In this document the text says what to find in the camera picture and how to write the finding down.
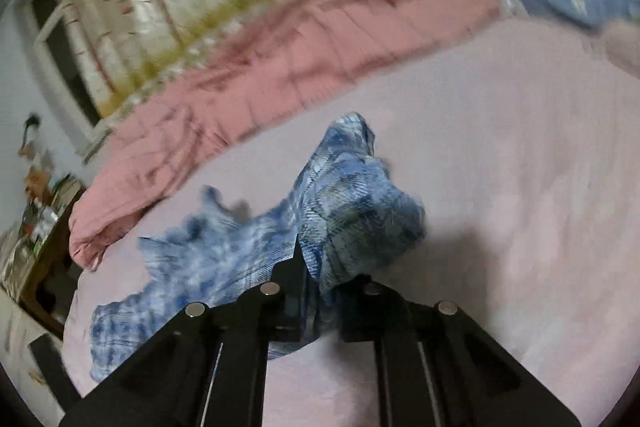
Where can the wooden desk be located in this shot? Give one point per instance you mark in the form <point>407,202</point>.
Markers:
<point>55,257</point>

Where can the blue plaid shirt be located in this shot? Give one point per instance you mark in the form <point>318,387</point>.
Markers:
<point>350,217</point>

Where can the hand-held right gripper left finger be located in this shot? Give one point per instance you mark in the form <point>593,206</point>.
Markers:
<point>280,307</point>

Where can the white cabinet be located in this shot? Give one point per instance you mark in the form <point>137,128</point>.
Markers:
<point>15,342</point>

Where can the pink cloth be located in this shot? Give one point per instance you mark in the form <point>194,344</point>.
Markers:
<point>625,47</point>

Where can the white framed window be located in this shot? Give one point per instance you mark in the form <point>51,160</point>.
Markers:
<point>55,47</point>

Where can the pink checked quilt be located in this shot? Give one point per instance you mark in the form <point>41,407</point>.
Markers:
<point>275,72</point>

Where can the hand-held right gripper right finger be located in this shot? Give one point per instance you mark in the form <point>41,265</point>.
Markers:
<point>365,312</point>

